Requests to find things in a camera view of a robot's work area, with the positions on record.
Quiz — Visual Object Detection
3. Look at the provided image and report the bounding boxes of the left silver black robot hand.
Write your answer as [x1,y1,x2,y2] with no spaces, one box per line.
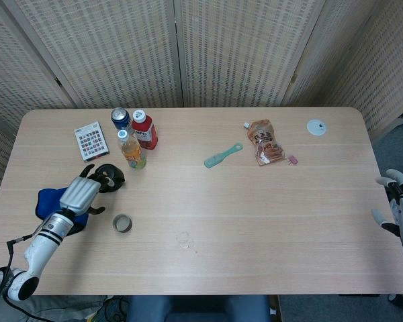
[58,163,114,217]

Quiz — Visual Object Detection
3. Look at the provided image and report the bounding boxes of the black teapot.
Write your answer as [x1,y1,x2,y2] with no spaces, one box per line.
[93,163,126,194]

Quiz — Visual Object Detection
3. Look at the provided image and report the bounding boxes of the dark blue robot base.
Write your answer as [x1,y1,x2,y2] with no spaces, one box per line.
[126,294,271,322]

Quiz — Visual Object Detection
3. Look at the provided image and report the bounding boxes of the blue cloth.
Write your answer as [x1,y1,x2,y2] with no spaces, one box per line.
[36,187,90,235]

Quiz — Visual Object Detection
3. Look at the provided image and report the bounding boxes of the small grey cup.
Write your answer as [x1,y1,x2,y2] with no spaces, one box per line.
[111,213,134,234]

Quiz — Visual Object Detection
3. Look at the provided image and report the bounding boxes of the patterned card box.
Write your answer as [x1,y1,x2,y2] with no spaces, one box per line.
[74,122,111,163]

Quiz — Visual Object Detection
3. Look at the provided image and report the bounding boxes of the orange drink bottle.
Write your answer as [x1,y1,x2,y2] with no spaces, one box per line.
[116,129,148,170]

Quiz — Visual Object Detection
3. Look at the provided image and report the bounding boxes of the blue soda can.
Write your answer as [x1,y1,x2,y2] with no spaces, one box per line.
[110,107,132,133]

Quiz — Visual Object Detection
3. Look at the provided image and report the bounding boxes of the red juice bottle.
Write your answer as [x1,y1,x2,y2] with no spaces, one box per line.
[130,109,159,151]

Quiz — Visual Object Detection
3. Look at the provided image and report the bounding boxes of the grey green fabric sheet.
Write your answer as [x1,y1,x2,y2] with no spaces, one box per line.
[30,294,105,322]

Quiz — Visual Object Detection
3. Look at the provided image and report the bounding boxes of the white round grommet cover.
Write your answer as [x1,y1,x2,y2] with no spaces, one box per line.
[306,119,328,137]

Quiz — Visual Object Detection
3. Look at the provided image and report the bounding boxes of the green plastic brush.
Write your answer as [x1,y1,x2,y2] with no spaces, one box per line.
[204,142,244,169]

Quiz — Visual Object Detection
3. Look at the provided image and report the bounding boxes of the woven folding screen panel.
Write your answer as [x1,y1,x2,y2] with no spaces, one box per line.
[0,0,184,109]
[283,0,403,142]
[173,0,328,108]
[0,0,78,222]

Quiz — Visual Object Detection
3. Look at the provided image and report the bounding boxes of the brown sauce pouch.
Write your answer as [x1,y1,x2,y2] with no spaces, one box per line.
[243,119,286,168]

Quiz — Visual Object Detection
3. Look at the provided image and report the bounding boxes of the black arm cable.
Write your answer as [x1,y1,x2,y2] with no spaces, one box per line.
[0,234,33,303]

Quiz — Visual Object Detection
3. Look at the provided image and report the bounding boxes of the tangled floor cables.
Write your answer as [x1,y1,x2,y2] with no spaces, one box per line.
[87,294,132,322]

